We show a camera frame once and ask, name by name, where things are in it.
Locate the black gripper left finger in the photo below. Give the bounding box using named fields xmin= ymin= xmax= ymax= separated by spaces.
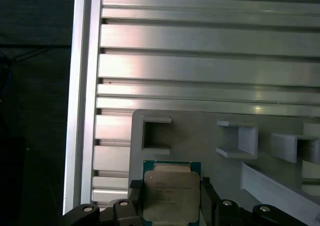
xmin=62 ymin=179 xmax=145 ymax=226

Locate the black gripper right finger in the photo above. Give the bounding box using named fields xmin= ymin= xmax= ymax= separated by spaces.
xmin=201 ymin=177 xmax=308 ymax=226

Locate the silver CPU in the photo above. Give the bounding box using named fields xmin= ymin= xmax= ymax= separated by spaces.
xmin=141 ymin=160 xmax=202 ymax=223

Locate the grey parts rack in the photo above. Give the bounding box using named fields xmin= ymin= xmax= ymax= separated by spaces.
xmin=128 ymin=108 xmax=320 ymax=226

